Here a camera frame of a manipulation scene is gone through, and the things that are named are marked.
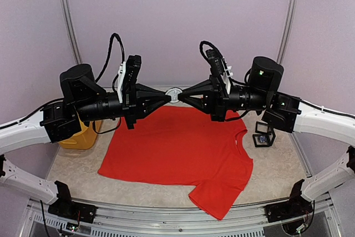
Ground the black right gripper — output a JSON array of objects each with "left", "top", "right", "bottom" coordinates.
[{"left": 177, "top": 74, "right": 270, "bottom": 122}]

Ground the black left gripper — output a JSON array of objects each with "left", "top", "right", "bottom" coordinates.
[{"left": 75, "top": 83, "right": 171, "bottom": 129}]

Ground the white round brooch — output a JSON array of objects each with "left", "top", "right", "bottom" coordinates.
[{"left": 165, "top": 87, "right": 182, "bottom": 104}]

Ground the red t-shirt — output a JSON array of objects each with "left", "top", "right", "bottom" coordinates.
[{"left": 98, "top": 106, "right": 253, "bottom": 220}]

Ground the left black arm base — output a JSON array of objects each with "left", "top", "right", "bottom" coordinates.
[{"left": 48, "top": 181, "right": 97, "bottom": 224}]

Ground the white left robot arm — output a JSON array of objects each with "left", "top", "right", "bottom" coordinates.
[{"left": 1, "top": 62, "right": 171, "bottom": 218}]

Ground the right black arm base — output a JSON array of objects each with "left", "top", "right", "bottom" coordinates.
[{"left": 265, "top": 179, "right": 314, "bottom": 223}]

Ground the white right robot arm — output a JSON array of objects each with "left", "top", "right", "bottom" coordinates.
[{"left": 178, "top": 55, "right": 354, "bottom": 217}]

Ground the rear black display box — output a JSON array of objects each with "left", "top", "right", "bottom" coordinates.
[{"left": 255, "top": 122, "right": 274, "bottom": 135}]

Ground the black display box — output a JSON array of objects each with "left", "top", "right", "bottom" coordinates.
[
  {"left": 255, "top": 122, "right": 274, "bottom": 135},
  {"left": 252, "top": 134, "right": 276, "bottom": 148}
]

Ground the yellow plastic basket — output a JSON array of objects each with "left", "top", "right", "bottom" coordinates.
[{"left": 59, "top": 120, "right": 103, "bottom": 150}]

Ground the front black display box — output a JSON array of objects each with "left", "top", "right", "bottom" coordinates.
[{"left": 252, "top": 134, "right": 276, "bottom": 148}]

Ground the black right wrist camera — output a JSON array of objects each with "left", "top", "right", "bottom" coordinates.
[{"left": 199, "top": 41, "right": 233, "bottom": 95}]

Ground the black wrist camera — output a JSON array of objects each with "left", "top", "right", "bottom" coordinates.
[
  {"left": 116, "top": 55, "right": 142, "bottom": 104},
  {"left": 199, "top": 41, "right": 233, "bottom": 95}
]

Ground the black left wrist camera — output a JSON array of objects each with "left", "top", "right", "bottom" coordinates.
[{"left": 116, "top": 55, "right": 142, "bottom": 104}]

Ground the aluminium front rail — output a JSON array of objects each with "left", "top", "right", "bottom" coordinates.
[{"left": 19, "top": 189, "right": 342, "bottom": 237}]

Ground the right aluminium frame post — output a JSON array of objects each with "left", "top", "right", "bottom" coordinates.
[{"left": 277, "top": 0, "right": 297, "bottom": 65}]

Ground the aluminium frame post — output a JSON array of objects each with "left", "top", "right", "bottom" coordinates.
[
  {"left": 277, "top": 0, "right": 297, "bottom": 65},
  {"left": 60, "top": 0, "right": 83, "bottom": 64}
]

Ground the left aluminium frame post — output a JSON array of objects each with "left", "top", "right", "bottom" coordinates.
[{"left": 60, "top": 0, "right": 83, "bottom": 64}]

